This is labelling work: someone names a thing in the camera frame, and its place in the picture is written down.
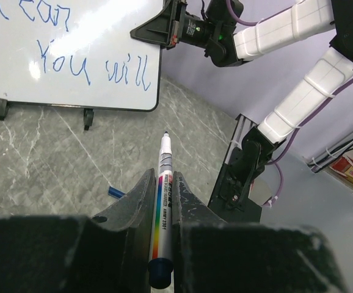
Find white whiteboard marker pen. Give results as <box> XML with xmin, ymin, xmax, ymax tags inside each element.
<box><xmin>148</xmin><ymin>132</ymin><xmax>173</xmax><ymax>289</ymax></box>

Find red yellow box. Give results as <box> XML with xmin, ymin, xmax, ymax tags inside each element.
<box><xmin>329</xmin><ymin>155</ymin><xmax>353</xmax><ymax>184</ymax></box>

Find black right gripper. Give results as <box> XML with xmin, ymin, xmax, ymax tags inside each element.
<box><xmin>130</xmin><ymin>1</ymin><xmax>212</xmax><ymax>49</ymax></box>

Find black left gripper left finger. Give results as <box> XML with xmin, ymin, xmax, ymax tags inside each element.
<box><xmin>0</xmin><ymin>169</ymin><xmax>156</xmax><ymax>292</ymax></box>

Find white whiteboard black frame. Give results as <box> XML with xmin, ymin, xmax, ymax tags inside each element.
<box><xmin>0</xmin><ymin>0</ymin><xmax>163</xmax><ymax>112</ymax></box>

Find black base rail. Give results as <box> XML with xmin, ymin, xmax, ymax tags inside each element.
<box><xmin>208</xmin><ymin>114</ymin><xmax>262</xmax><ymax>223</ymax></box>

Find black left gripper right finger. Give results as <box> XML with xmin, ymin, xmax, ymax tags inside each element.
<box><xmin>172</xmin><ymin>172</ymin><xmax>344</xmax><ymax>292</ymax></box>

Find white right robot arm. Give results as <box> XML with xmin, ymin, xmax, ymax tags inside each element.
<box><xmin>130</xmin><ymin>1</ymin><xmax>353</xmax><ymax>190</ymax></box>

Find blue marker cap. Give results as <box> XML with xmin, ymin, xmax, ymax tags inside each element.
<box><xmin>107</xmin><ymin>186</ymin><xmax>125</xmax><ymax>199</ymax></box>

